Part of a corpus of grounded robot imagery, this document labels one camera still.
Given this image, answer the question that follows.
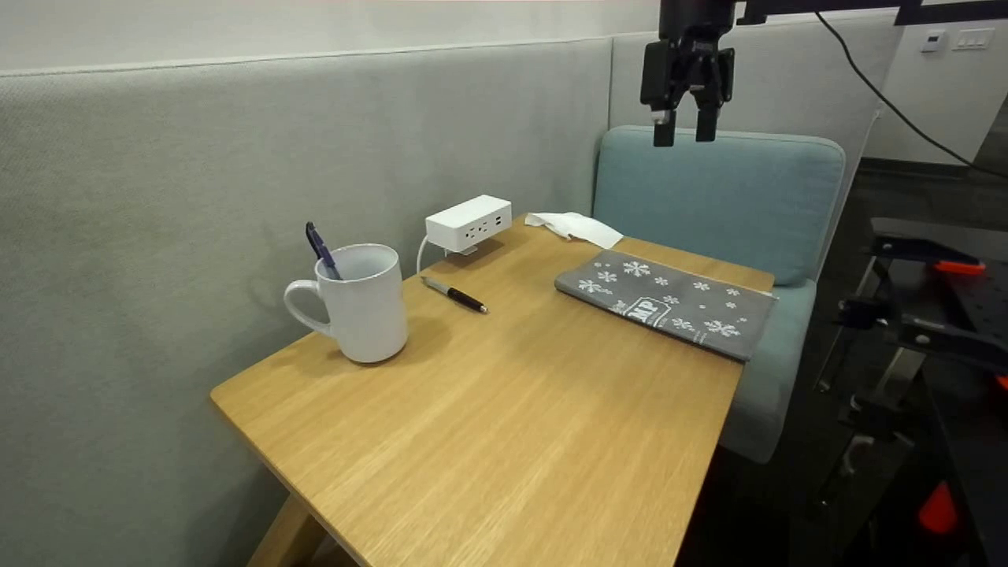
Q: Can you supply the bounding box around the orange clamp handle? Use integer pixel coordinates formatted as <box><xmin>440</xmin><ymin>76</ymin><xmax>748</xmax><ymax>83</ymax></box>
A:
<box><xmin>931</xmin><ymin>254</ymin><xmax>993</xmax><ymax>281</ymax></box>
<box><xmin>916</xmin><ymin>480</ymin><xmax>963</xmax><ymax>542</ymax></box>

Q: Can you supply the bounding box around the white power outlet box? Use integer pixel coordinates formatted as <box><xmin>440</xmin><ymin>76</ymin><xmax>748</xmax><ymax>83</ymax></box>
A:
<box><xmin>424</xmin><ymin>192</ymin><xmax>516</xmax><ymax>254</ymax></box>

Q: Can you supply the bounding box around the white ceramic mug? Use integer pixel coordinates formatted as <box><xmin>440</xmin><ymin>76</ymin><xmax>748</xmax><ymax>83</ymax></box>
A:
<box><xmin>282</xmin><ymin>239</ymin><xmax>410</xmax><ymax>370</ymax></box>

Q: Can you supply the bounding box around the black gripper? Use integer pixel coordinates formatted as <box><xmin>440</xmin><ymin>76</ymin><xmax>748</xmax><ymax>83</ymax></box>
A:
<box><xmin>639</xmin><ymin>0</ymin><xmax>739</xmax><ymax>151</ymax></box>

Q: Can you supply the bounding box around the black pen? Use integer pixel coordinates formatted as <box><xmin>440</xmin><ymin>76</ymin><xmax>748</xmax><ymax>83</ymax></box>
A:
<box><xmin>418</xmin><ymin>274</ymin><xmax>492</xmax><ymax>319</ymax></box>

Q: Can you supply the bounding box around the teal upholstered chair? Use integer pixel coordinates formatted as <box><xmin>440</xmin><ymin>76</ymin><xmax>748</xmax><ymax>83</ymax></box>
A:
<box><xmin>588</xmin><ymin>122</ymin><xmax>850</xmax><ymax>467</ymax></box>

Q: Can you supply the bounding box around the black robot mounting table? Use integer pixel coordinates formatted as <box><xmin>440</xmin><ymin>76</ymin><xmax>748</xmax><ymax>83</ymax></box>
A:
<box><xmin>867</xmin><ymin>215</ymin><xmax>1008</xmax><ymax>567</ymax></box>

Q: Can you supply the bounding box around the blue pen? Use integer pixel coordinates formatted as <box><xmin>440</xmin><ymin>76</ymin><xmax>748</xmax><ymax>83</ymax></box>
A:
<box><xmin>303</xmin><ymin>220</ymin><xmax>344</xmax><ymax>283</ymax></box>

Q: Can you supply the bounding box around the white wall switch plate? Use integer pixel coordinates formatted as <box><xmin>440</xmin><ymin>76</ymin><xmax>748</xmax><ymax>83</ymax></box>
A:
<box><xmin>949</xmin><ymin>26</ymin><xmax>997</xmax><ymax>54</ymax></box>

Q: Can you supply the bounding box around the grey cloth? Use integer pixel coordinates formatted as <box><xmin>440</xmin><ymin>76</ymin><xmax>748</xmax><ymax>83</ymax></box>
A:
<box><xmin>552</xmin><ymin>246</ymin><xmax>778</xmax><ymax>365</ymax></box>

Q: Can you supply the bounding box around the wooden table leg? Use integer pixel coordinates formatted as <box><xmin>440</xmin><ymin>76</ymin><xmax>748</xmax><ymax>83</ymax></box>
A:
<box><xmin>246</xmin><ymin>493</ymin><xmax>351</xmax><ymax>567</ymax></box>

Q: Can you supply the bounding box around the thin black cable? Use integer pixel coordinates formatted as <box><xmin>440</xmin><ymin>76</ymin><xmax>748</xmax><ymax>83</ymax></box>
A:
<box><xmin>812</xmin><ymin>10</ymin><xmax>980</xmax><ymax>171</ymax></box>

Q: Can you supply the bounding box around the white tissue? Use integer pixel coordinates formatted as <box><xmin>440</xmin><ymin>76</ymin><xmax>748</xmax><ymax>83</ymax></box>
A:
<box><xmin>523</xmin><ymin>208</ymin><xmax>626</xmax><ymax>254</ymax></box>

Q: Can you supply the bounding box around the black overhead frame bar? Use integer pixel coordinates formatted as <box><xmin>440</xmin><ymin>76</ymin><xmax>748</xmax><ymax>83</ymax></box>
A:
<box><xmin>733</xmin><ymin>0</ymin><xmax>1008</xmax><ymax>30</ymax></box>

